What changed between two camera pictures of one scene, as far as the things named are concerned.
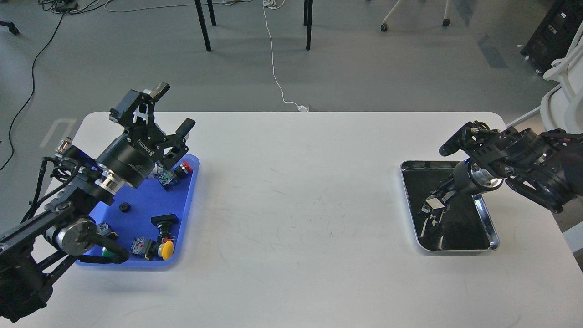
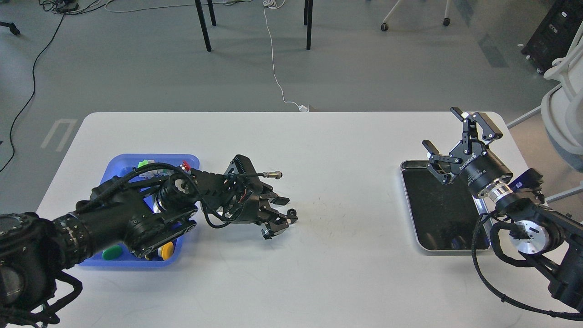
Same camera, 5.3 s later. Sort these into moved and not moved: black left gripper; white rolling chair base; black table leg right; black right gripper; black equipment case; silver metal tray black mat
Moved: black right gripper; black left gripper
Not moved: silver metal tray black mat; black equipment case; black table leg right; white rolling chair base
